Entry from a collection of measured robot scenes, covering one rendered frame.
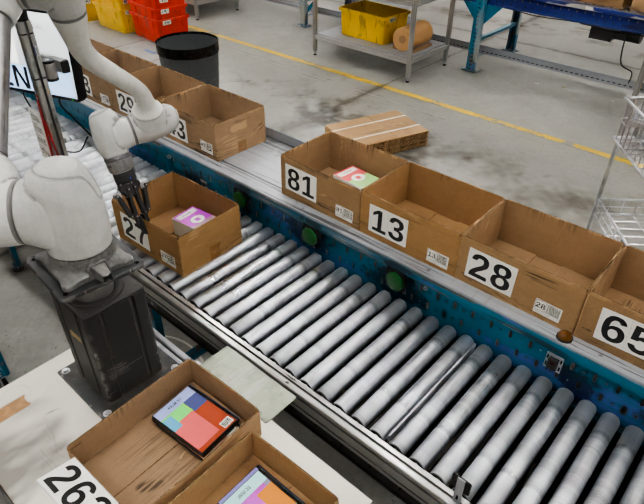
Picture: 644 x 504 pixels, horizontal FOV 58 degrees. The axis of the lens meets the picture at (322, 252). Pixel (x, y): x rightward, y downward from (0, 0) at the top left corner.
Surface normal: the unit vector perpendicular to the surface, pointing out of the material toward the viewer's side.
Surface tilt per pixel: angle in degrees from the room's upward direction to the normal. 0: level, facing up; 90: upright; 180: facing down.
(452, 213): 89
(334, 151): 90
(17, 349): 0
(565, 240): 90
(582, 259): 89
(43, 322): 0
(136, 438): 0
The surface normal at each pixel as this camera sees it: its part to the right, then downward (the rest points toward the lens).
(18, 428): 0.01, -0.81
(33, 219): 0.05, 0.44
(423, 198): -0.66, 0.43
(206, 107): 0.74, 0.40
